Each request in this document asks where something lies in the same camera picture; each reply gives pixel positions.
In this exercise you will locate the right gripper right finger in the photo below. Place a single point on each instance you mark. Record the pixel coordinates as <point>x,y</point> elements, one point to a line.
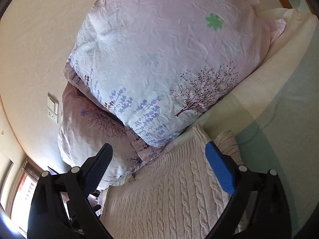
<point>270,217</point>

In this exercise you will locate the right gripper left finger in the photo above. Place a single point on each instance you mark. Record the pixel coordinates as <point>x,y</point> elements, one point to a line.
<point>60,207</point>

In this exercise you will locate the beige cable-knit sweater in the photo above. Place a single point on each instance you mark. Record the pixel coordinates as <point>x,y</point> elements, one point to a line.
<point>177,196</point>

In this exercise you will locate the pink floral left pillow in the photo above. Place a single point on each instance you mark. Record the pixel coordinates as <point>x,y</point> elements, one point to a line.
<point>85,128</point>

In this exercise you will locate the pastel patchwork bed sheet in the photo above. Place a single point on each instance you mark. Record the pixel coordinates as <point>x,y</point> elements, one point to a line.
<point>273,114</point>

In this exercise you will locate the pink lavender right pillow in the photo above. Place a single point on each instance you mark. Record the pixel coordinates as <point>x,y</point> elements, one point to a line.
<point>157,65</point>

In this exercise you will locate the window with wooden frame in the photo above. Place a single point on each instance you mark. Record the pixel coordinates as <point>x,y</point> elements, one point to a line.
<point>16,196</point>

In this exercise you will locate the wall light switch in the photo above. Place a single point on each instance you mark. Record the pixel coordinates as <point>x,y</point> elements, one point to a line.
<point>52,107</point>

